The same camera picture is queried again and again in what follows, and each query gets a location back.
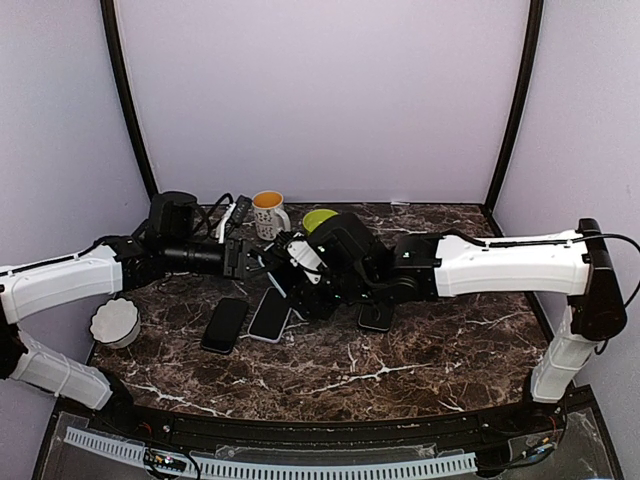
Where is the black phone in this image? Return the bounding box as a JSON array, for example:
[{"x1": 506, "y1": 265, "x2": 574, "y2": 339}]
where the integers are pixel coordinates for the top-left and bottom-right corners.
[
  {"x1": 200, "y1": 298, "x2": 249, "y2": 355},
  {"x1": 267, "y1": 271, "x2": 287, "y2": 298}
]

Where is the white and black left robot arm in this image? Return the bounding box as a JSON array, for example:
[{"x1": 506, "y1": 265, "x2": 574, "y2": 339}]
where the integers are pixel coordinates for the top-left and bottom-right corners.
[{"x1": 1, "y1": 191, "x2": 258, "y2": 436}]

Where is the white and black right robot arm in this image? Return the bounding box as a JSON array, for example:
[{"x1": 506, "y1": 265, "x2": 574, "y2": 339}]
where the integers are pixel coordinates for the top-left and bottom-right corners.
[{"x1": 253, "y1": 213, "x2": 631, "y2": 434}]

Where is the phone in lavender case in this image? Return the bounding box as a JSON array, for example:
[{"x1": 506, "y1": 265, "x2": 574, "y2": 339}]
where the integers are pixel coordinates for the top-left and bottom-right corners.
[{"x1": 247, "y1": 287, "x2": 290, "y2": 343}]

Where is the phone in dark green case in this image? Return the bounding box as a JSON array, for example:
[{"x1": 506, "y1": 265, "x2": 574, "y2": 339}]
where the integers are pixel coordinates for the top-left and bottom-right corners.
[{"x1": 357, "y1": 303, "x2": 394, "y2": 333}]

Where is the black phone in black case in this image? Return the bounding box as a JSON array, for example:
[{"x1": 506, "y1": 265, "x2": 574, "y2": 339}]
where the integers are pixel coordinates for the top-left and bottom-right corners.
[{"x1": 200, "y1": 298, "x2": 249, "y2": 355}]

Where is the white patterned mug orange inside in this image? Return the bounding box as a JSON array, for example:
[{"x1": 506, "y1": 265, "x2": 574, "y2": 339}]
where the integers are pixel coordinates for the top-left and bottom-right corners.
[{"x1": 252, "y1": 191, "x2": 291, "y2": 241}]

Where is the lime green plastic bowl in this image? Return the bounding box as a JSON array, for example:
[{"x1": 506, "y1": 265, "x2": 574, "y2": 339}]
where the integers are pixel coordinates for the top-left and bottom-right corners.
[{"x1": 302, "y1": 209, "x2": 337, "y2": 235}]

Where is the white fluted ramekin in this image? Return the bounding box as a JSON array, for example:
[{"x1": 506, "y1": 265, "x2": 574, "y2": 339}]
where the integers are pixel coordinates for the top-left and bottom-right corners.
[{"x1": 90, "y1": 298, "x2": 141, "y2": 349}]

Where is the small green circuit board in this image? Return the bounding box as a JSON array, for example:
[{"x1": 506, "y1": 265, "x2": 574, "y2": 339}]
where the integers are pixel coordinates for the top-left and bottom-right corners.
[{"x1": 143, "y1": 449, "x2": 187, "y2": 475}]

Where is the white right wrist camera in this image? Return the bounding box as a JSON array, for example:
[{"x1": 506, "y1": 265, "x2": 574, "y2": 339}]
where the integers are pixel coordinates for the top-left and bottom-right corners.
[{"x1": 285, "y1": 237, "x2": 326, "y2": 285}]

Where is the black front table rail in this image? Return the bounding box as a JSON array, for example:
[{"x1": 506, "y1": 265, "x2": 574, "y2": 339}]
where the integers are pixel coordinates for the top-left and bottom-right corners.
[{"x1": 49, "y1": 384, "x2": 596, "y2": 454}]

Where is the white slotted cable duct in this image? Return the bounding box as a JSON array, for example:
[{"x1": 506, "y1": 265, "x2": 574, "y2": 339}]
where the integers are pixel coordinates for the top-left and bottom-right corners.
[{"x1": 63, "y1": 427, "x2": 478, "y2": 479}]

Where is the black left corner post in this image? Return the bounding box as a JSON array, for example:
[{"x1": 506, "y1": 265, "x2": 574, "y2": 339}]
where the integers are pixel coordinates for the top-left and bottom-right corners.
[{"x1": 99, "y1": 0, "x2": 159, "y2": 200}]

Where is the black corner post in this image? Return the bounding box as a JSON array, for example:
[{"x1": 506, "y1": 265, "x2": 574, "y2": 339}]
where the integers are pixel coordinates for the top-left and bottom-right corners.
[
  {"x1": 483, "y1": 0, "x2": 545, "y2": 215},
  {"x1": 99, "y1": 0, "x2": 159, "y2": 200}
]

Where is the black right corner post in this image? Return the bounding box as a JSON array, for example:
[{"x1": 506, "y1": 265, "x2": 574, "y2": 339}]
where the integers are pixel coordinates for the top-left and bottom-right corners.
[{"x1": 483, "y1": 0, "x2": 545, "y2": 215}]

